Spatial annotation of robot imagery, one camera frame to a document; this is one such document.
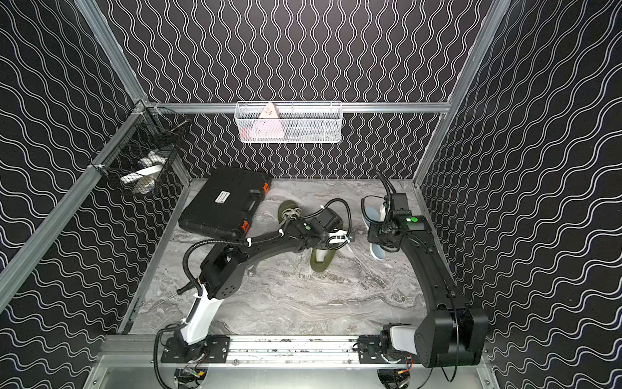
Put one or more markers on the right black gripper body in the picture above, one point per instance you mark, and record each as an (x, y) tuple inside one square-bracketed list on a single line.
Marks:
[(378, 233)]

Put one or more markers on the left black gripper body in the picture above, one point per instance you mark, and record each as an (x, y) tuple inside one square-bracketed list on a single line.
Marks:
[(332, 232)]

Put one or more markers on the olive green shoe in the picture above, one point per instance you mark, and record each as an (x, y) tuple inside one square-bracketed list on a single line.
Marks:
[(320, 260), (289, 209)]

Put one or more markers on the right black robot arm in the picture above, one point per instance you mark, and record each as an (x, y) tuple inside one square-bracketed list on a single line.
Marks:
[(454, 331)]

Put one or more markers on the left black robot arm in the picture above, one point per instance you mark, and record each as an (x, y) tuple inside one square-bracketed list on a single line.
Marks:
[(216, 268)]

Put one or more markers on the black tool case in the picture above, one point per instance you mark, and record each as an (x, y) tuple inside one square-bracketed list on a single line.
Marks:
[(225, 205)]

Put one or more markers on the pink triangle card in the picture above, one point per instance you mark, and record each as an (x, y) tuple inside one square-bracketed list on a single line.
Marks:
[(268, 126)]

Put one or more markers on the white items in black basket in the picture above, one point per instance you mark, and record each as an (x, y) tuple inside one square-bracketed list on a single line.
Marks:
[(143, 179)]

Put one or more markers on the white wire basket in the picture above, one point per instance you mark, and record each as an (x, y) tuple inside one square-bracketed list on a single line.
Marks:
[(304, 121)]

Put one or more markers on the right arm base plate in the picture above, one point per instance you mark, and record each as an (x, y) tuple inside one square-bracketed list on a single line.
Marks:
[(375, 350)]

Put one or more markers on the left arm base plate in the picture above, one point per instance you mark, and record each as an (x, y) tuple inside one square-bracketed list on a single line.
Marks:
[(213, 349)]

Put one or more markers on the black wire basket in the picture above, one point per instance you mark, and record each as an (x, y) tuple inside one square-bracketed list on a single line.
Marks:
[(158, 129)]

